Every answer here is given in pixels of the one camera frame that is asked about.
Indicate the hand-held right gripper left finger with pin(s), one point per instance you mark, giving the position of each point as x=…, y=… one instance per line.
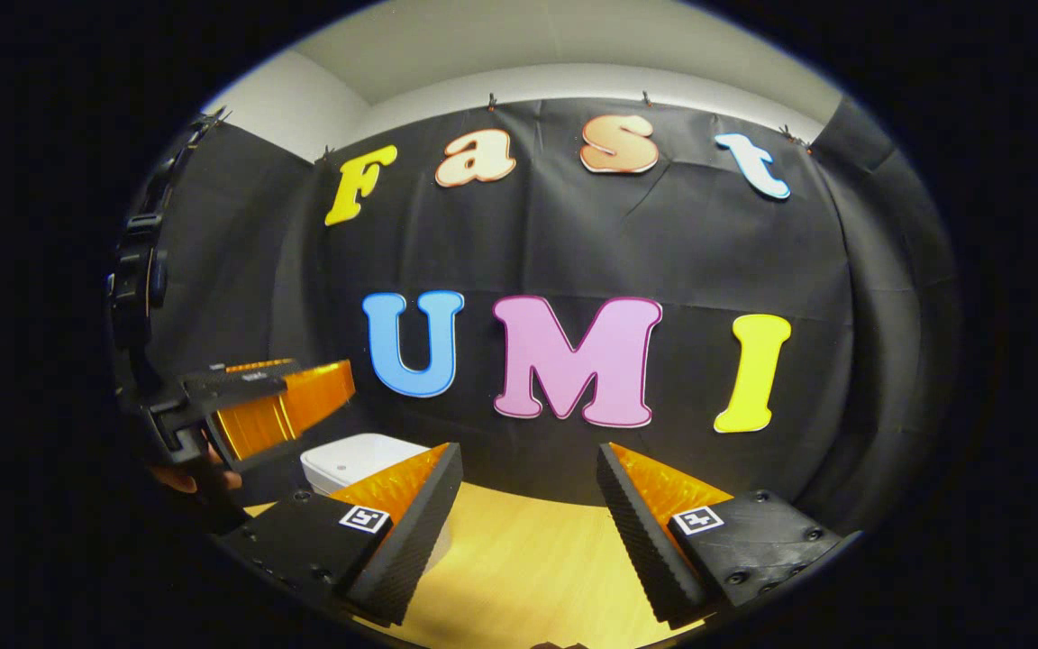
x=411, y=541

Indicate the white desktop garbage bin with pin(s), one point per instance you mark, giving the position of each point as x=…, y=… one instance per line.
x=348, y=460

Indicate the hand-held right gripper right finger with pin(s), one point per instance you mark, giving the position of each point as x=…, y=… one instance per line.
x=645, y=541

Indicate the wooden desktop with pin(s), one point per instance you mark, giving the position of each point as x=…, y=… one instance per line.
x=528, y=568

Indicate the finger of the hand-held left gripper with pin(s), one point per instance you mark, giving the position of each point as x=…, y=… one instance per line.
x=294, y=406
x=258, y=366

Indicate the black backdrop cloth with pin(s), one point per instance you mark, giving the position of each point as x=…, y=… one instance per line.
x=573, y=234

